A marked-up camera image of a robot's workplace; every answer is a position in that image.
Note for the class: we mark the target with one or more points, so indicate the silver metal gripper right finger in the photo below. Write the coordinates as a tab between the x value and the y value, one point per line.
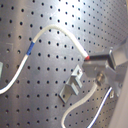
115	56

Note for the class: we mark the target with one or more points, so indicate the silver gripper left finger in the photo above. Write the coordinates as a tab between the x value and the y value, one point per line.
103	74

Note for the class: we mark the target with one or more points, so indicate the metal clip at left edge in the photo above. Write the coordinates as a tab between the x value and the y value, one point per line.
1	66

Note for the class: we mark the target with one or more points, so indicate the grey metal cable clip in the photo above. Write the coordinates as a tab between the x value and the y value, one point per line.
72	84

